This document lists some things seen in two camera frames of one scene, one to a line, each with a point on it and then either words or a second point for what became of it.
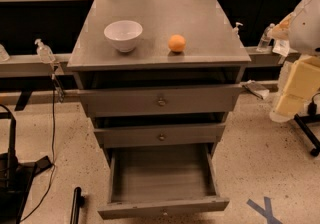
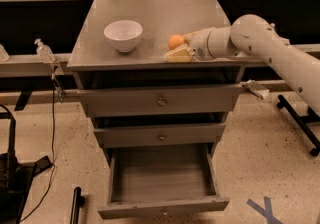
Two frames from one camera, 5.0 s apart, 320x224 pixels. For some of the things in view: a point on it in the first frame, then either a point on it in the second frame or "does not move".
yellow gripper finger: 302,82 to 180,54
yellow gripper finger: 281,31 to 190,36
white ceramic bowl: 124,34 does not move
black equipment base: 16,176 does not move
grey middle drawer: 160,134 does not move
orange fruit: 176,42 does not move
